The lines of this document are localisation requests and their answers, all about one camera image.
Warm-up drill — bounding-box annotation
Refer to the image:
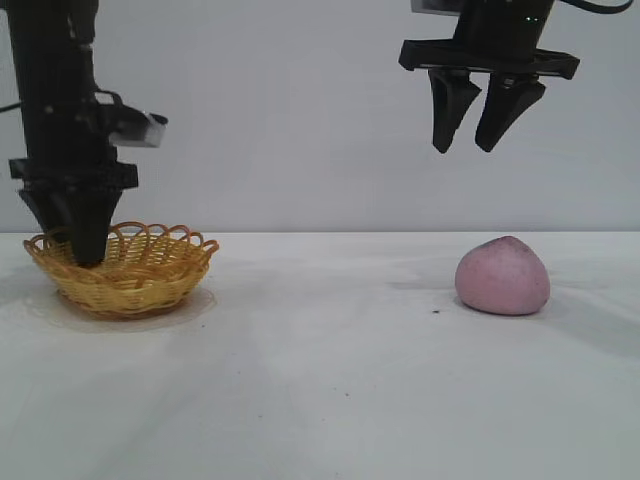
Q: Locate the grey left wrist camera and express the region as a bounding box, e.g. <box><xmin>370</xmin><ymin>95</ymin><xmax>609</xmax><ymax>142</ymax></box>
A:
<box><xmin>94</xmin><ymin>89</ymin><xmax>169</xmax><ymax>150</ymax></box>

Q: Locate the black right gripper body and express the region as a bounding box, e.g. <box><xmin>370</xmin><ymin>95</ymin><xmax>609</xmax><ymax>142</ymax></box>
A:
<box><xmin>398</xmin><ymin>0</ymin><xmax>582</xmax><ymax>81</ymax></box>

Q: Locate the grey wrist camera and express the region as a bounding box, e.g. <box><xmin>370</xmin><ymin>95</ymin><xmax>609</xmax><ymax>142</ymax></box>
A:
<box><xmin>410</xmin><ymin>0</ymin><xmax>462</xmax><ymax>15</ymax></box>
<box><xmin>94</xmin><ymin>89</ymin><xmax>169</xmax><ymax>150</ymax></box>

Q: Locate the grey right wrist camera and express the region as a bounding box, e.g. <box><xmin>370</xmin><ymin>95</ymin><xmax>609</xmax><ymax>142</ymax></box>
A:
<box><xmin>410</xmin><ymin>0</ymin><xmax>462</xmax><ymax>15</ymax></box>

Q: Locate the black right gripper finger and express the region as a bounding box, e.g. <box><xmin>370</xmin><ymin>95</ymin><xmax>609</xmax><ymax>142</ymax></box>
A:
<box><xmin>427</xmin><ymin>68</ymin><xmax>483</xmax><ymax>154</ymax></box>
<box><xmin>474</xmin><ymin>72</ymin><xmax>547</xmax><ymax>153</ymax></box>

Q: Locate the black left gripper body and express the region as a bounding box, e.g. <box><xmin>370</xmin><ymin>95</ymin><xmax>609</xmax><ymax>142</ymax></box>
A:
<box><xmin>8</xmin><ymin>89</ymin><xmax>139</xmax><ymax>195</ymax></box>

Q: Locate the yellow woven wicker basket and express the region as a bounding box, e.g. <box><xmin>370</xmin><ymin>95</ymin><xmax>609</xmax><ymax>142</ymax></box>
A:
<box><xmin>22</xmin><ymin>222</ymin><xmax>220</xmax><ymax>321</ymax></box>

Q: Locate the pink peach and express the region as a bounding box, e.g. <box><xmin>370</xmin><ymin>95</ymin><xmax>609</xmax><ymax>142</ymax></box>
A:
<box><xmin>454</xmin><ymin>235</ymin><xmax>551</xmax><ymax>317</ymax></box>

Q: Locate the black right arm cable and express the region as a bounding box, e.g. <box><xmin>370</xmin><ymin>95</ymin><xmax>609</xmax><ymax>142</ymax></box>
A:
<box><xmin>574</xmin><ymin>0</ymin><xmax>635</xmax><ymax>15</ymax></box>

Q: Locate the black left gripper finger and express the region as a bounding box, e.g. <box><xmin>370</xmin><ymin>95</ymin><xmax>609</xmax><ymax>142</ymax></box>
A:
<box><xmin>18</xmin><ymin>191</ymin><xmax>75</xmax><ymax>245</ymax></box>
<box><xmin>68</xmin><ymin>189</ymin><xmax>125</xmax><ymax>268</ymax></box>

